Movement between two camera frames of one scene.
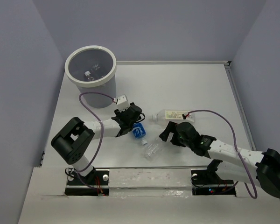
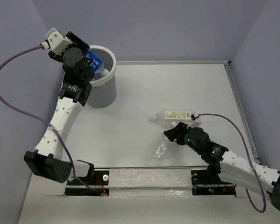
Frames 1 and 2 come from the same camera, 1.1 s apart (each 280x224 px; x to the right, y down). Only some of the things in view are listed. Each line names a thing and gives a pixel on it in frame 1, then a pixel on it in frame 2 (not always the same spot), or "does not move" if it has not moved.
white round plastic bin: [93, 69] does not move
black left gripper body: [118, 114] -> [58, 57]
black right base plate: [208, 182] does not move
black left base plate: [97, 184] does not move
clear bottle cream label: [164, 116] does not move
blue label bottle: [139, 132] -> [96, 63]
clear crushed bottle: [152, 149] -> [161, 148]
